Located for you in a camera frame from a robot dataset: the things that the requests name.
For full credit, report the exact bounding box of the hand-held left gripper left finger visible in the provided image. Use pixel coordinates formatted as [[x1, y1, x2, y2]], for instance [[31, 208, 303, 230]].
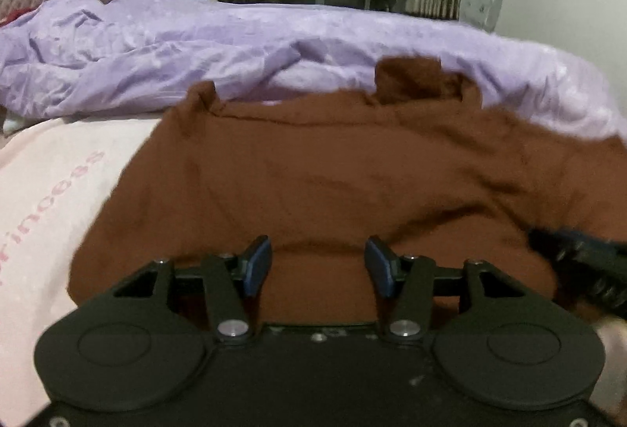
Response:
[[112, 235, 273, 342]]

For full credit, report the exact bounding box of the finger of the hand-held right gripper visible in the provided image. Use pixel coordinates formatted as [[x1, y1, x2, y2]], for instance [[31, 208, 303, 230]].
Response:
[[526, 226, 627, 313]]

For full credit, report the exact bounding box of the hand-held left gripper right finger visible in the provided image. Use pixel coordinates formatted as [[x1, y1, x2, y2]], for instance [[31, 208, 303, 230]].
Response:
[[366, 235, 529, 342]]

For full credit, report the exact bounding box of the brown padded jacket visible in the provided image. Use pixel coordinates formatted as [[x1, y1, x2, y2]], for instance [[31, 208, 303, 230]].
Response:
[[66, 56, 627, 326]]

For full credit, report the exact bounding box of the person's right forearm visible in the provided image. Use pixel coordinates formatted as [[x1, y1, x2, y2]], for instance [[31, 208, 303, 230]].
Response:
[[592, 314, 627, 414]]

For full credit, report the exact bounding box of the pink printed blanket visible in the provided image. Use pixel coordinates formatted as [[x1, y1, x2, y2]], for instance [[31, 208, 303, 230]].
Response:
[[0, 116, 163, 418]]

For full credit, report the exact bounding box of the purple duvet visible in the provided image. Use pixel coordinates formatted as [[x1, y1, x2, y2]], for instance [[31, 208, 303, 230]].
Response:
[[0, 0, 627, 141]]

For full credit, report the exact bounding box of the fan with white cover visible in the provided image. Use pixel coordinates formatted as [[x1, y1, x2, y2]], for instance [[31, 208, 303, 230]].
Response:
[[459, 0, 505, 33]]

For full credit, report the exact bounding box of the red cloth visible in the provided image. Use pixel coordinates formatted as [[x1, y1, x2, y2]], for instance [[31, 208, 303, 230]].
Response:
[[0, 7, 27, 27]]

